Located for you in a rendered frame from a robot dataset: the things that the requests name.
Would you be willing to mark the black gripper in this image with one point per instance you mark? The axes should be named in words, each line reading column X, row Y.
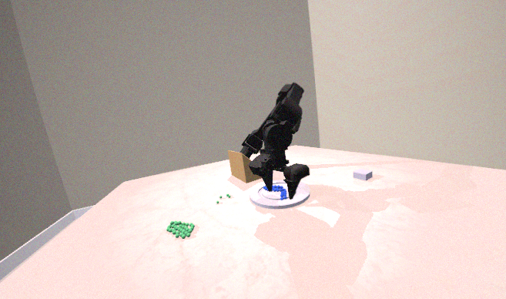
column 293, row 174

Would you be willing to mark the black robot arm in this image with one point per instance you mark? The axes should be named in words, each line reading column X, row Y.
column 276, row 131

